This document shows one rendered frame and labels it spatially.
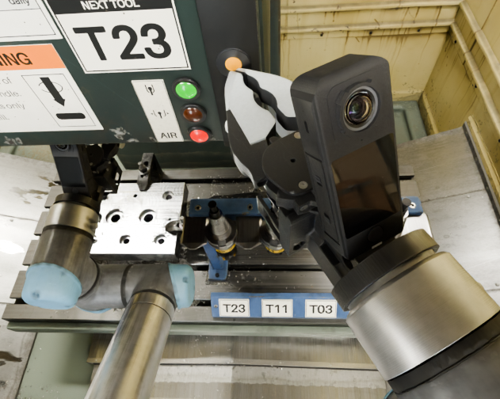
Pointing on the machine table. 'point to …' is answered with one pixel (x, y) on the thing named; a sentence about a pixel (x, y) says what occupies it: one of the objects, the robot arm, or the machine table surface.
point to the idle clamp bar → (242, 195)
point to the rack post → (219, 271)
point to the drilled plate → (149, 252)
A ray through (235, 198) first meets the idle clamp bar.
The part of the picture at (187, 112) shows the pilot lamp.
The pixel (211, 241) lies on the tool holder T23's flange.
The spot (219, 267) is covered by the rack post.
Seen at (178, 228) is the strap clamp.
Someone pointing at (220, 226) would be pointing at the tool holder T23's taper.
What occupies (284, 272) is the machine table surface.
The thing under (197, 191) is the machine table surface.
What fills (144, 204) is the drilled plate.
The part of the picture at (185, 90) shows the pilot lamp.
